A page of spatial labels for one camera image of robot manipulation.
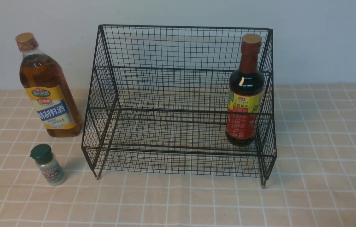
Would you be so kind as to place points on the dark soy sauce bottle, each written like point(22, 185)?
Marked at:
point(245, 90)

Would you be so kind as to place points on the amber cooking wine bottle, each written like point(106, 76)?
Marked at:
point(45, 84)

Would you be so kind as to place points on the small green-capped seasoning shaker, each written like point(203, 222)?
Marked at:
point(48, 165)

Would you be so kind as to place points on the beige checkered tablecloth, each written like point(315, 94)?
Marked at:
point(313, 183)

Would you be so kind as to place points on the black wire mesh rack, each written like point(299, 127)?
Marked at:
point(158, 103)

